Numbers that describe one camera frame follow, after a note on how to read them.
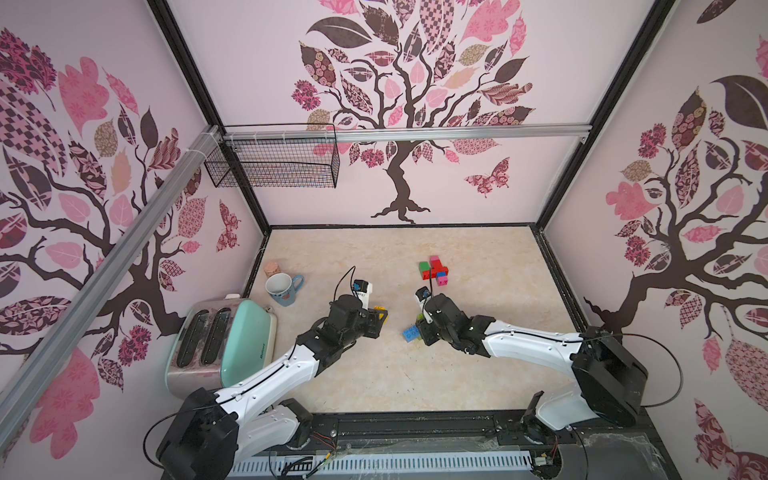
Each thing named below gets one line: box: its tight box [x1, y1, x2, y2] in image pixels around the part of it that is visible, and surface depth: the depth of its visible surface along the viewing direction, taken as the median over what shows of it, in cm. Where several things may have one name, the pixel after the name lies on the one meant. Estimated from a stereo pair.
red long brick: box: [422, 261, 449, 280], surface depth 106 cm
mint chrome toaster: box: [165, 294, 278, 397], surface depth 73 cm
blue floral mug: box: [265, 272, 305, 307], surface depth 94 cm
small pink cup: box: [264, 262, 281, 278], surface depth 97 cm
